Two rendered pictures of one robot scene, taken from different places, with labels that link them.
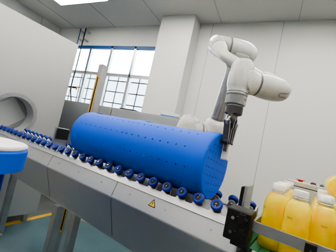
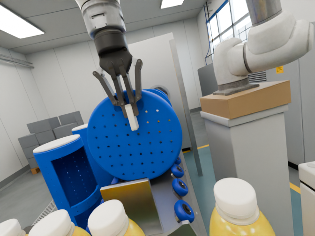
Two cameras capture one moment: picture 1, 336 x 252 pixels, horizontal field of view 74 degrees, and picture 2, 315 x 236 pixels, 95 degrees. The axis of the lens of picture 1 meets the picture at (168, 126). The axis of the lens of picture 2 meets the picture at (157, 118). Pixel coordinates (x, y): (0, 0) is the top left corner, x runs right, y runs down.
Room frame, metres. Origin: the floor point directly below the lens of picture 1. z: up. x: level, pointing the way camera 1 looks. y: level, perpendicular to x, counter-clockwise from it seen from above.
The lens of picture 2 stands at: (0.83, -0.63, 1.21)
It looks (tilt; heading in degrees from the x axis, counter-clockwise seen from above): 11 degrees down; 60
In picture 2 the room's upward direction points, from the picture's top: 14 degrees counter-clockwise
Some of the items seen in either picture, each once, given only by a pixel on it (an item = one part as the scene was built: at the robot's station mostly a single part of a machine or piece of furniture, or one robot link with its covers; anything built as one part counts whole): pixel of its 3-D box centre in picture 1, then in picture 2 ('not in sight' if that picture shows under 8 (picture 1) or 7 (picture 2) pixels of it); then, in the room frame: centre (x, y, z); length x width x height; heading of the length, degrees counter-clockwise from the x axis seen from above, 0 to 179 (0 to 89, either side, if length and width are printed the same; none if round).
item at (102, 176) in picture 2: not in sight; (99, 162); (0.92, 1.09, 0.59); 0.28 x 0.28 x 0.88
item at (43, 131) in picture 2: not in sight; (58, 139); (0.36, 3.92, 0.59); 1.20 x 0.80 x 1.19; 155
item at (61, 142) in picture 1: (60, 138); not in sight; (1.63, 0.74, 1.00); 0.10 x 0.04 x 0.15; 145
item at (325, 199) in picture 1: (326, 198); not in sight; (0.64, -0.49, 1.09); 0.04 x 0.04 x 0.02
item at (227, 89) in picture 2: not in sight; (231, 86); (1.65, -0.13, 1.13); 0.22 x 0.18 x 0.06; 60
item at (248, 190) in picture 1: (244, 201); (133, 207); (0.88, -0.35, 0.99); 0.10 x 0.02 x 0.12; 145
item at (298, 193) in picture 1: (301, 192); not in sight; (0.65, -0.42, 1.09); 0.04 x 0.04 x 0.02
